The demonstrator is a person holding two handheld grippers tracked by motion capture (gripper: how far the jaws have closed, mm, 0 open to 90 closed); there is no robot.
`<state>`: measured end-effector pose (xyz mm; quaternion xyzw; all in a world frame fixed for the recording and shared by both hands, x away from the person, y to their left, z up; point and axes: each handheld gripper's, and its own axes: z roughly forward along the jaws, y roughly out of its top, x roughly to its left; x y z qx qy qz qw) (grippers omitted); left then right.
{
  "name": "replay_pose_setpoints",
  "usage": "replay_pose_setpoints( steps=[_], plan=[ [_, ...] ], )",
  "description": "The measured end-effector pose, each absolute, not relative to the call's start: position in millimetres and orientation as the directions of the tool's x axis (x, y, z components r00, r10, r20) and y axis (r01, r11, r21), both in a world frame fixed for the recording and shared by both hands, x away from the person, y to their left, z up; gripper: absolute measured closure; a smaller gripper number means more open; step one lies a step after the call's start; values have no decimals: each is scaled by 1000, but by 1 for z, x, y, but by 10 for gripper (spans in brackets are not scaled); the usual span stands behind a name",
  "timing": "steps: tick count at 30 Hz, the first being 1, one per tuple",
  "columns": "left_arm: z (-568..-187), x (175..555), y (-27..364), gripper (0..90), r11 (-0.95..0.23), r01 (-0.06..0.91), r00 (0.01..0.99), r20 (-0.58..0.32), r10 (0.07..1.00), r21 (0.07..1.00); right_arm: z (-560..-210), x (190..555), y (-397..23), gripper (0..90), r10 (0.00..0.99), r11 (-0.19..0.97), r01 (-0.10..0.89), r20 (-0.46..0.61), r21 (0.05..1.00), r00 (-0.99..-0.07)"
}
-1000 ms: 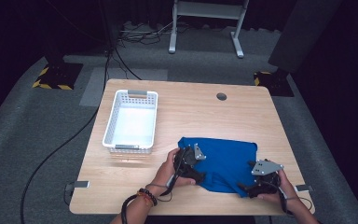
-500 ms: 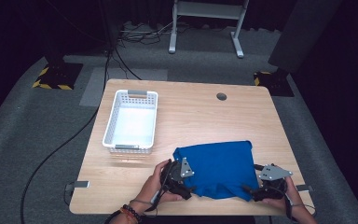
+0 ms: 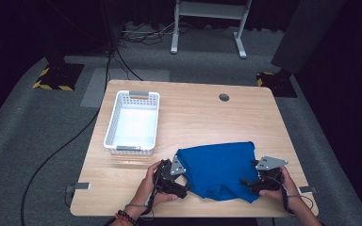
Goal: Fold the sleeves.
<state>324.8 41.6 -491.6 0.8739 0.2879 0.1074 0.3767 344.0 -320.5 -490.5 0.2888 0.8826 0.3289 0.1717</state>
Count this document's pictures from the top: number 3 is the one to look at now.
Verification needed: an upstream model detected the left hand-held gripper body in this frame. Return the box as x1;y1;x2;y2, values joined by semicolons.
153;154;189;196

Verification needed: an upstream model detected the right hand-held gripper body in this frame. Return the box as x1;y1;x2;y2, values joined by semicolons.
250;155;289;194

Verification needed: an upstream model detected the blue t-shirt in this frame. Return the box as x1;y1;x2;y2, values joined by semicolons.
175;141;261;203

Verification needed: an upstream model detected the white plastic basket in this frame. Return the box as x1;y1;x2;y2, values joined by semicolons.
103;89;160;156

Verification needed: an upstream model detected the person's left hand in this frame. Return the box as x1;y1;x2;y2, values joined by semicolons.
129;161;179;218

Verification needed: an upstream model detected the person's right hand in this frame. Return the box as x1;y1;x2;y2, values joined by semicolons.
258;166;309;215

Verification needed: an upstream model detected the metal table clamp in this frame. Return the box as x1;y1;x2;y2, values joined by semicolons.
65;182;91;194
297;186;318;195

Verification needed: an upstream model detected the black yellow-striped stand base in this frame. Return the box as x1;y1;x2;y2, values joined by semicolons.
32;63;85;92
255;71;299;99

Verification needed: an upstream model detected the dark grey column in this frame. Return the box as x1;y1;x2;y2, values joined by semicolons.
271;0;347;74

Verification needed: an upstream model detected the white metal stand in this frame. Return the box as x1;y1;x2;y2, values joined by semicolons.
170;0;253;59

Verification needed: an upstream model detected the right hand-held gripper cable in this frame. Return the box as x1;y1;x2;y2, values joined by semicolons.
263;175;315;218

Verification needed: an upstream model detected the hand-held gripper cable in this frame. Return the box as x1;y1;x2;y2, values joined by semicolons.
123;175;158;222
263;175;315;218

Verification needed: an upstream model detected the left hand-held gripper cable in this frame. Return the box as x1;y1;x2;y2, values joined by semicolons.
123;175;158;222

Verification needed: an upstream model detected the beaded bracelet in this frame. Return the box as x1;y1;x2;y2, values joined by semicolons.
114;209;139;226

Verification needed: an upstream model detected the long black floor cable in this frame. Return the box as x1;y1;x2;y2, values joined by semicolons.
21;50;114;226

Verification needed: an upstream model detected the short black floor cable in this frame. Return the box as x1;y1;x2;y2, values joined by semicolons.
114;46;144;82

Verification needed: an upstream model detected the bundle of floor cables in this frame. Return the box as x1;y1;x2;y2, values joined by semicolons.
119;21;196;46

